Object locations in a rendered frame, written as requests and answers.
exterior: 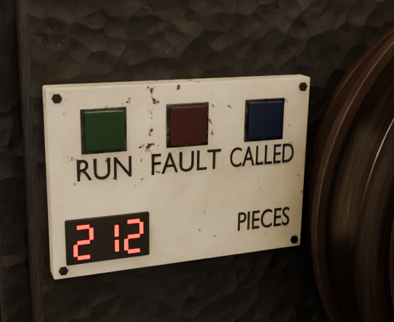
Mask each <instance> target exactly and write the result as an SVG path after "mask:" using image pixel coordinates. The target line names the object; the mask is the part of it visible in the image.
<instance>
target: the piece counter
mask: <svg viewBox="0 0 394 322"><path fill-rule="evenodd" d="M138 222H139V219H134V220H128V224H133V223H138ZM89 228H90V225H84V226H77V230H78V229H89ZM114 231H115V237H116V236H119V233H118V225H115V226H114ZM141 233H143V222H139V234H141ZM139 234H131V235H128V239H129V238H139ZM128 239H124V250H128ZM90 240H93V228H90ZM90 240H84V241H78V242H77V245H83V244H89V243H90ZM77 245H74V257H77V256H78V251H77ZM117 251H119V240H115V252H117ZM135 252H139V249H131V250H128V253H135ZM82 259H90V255H87V256H78V260H82Z"/></svg>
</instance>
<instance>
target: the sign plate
mask: <svg viewBox="0 0 394 322"><path fill-rule="evenodd" d="M42 91H43V120H44V134H45V163H46V178H47V206H48V221H49V249H50V264H51V273H52V276H53V278H54V279H64V278H70V277H78V276H83V275H92V274H97V273H106V272H115V271H120V270H128V269H133V268H142V267H147V266H155V265H165V264H170V263H178V262H183V261H192V260H197V259H206V258H211V257H219V256H228V255H233V254H241V253H247V252H256V251H261V250H269V249H278V248H283V247H291V246H297V245H300V238H301V217H302V207H303V186H304V165H305V154H306V134H307V123H308V102H309V92H310V78H309V77H307V76H304V75H301V74H300V75H270V76H254V77H224V78H208V79H178V80H148V81H132V82H102V83H86V84H56V85H44V86H43V87H42ZM275 101H282V102H283V114H282V126H281V137H271V138H263V139H248V111H249V103H252V102H275ZM196 105H206V106H207V136H206V143H197V144H181V145H170V143H169V130H170V107H185V106H196ZM117 110H123V111H124V144H125V147H124V149H115V150H106V151H90V152H85V146H84V112H94V111H117ZM134 219H139V222H143V233H141V234H139V222H138V223H133V224H128V220H134ZM84 225H90V228H93V240H90V228H89V229H78V230H77V226H84ZM115 225H118V233H119V236H116V237H115V231H114V226H115ZM131 234H139V238H129V239H128V235H131ZM124 239H128V250H131V249H139V252H135V253H128V250H124ZM84 240H90V243H89V244H83V245H77V242H78V241H84ZM115 240H119V251H117V252H115ZM74 245H77V251H78V256H87V255H90V259H82V260H78V256H77V257H74Z"/></svg>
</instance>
